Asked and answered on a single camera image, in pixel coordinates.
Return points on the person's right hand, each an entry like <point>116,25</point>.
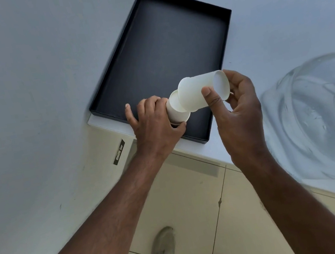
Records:
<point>241,125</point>

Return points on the person's left hand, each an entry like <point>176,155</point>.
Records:
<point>153,127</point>

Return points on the person's left middle finger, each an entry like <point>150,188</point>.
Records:
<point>152,102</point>

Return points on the person's right thumb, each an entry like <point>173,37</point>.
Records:
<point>214,99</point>

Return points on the person's left thumb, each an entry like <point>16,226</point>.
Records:
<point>181,128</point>

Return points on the person's left little finger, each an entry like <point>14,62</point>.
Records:
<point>131,115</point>

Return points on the white paper cup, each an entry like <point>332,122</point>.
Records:
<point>197,92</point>

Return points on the nested white paper cups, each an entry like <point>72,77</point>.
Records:
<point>175,109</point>

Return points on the person's left forearm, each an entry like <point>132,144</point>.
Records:
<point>107,226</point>

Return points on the person's right forearm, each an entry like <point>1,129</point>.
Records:
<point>294,206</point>

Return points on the small grey label plate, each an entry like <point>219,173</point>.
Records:
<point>119,152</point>

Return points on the black shallow box tray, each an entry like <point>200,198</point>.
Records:
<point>160,52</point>

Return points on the large clear water bottle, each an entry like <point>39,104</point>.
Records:
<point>325,123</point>

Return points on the beige cabinet door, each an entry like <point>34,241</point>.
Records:
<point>246,224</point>

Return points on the person's left grey shoe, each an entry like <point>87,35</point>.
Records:
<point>164,245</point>

